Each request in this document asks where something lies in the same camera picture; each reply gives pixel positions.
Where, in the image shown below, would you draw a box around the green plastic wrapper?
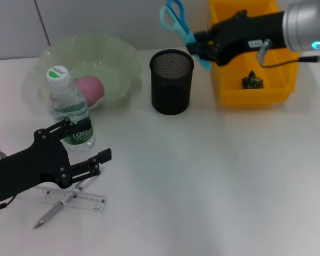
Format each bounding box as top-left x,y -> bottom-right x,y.
241,69 -> 265,90

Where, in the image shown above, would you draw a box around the transparent plastic ruler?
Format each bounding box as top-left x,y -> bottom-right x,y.
15,186 -> 108,212

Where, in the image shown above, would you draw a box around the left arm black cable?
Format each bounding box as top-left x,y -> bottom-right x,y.
0,198 -> 15,214

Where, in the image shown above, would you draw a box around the yellow plastic bin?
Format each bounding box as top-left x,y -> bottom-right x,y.
208,0 -> 301,107

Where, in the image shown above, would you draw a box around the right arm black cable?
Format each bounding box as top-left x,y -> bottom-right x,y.
258,50 -> 320,69

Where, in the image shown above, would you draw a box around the silver pen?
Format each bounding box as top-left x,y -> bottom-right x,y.
33,170 -> 102,230

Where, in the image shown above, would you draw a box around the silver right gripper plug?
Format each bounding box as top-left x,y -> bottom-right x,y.
257,39 -> 273,62

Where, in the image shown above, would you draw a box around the blue scissors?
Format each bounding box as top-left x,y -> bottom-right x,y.
159,0 -> 213,72

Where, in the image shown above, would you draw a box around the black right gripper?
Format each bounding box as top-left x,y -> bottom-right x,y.
190,10 -> 286,67

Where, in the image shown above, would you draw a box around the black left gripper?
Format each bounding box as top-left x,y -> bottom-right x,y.
0,118 -> 113,202

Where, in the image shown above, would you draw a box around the pink peach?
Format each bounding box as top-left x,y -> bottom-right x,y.
74,75 -> 105,107

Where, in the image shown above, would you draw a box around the black mesh pen holder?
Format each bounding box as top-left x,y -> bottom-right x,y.
149,49 -> 195,116

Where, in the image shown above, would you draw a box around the pale green glass fruit bowl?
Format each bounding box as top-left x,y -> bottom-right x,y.
33,32 -> 143,111

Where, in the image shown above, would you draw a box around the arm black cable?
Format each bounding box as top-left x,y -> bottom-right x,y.
258,50 -> 320,69
0,198 -> 15,214

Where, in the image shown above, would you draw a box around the clear green-labelled water bottle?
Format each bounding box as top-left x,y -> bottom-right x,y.
46,65 -> 96,153

